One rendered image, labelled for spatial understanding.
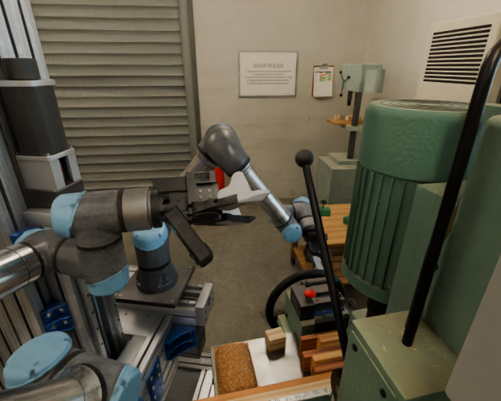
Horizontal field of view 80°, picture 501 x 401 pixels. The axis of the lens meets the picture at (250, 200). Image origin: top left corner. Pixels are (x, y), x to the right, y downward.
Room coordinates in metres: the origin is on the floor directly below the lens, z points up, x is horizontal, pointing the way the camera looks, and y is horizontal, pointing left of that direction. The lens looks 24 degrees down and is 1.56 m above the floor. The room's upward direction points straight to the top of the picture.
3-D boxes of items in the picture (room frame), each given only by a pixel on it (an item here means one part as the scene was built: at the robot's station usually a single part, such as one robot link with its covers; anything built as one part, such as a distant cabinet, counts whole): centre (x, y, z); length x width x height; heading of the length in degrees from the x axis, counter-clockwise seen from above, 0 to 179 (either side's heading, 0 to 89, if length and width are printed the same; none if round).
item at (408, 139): (0.45, -0.26, 1.35); 0.18 x 0.18 x 0.31
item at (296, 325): (0.63, -0.18, 0.92); 0.15 x 0.13 x 0.09; 102
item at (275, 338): (0.55, -0.06, 0.92); 0.04 x 0.03 x 0.04; 108
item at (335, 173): (2.79, -0.97, 0.79); 0.62 x 0.48 x 1.58; 5
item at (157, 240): (0.91, 0.35, 0.98); 0.13 x 0.12 x 0.14; 9
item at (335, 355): (0.49, -0.24, 0.93); 0.20 x 0.02 x 0.06; 102
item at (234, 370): (0.48, 0.04, 0.92); 0.14 x 0.09 x 0.04; 12
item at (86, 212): (0.46, 0.27, 1.32); 0.11 x 0.08 x 0.09; 102
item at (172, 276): (0.90, 0.35, 0.87); 0.15 x 0.15 x 0.10
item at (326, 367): (0.47, -0.23, 0.92); 0.19 x 0.02 x 0.05; 102
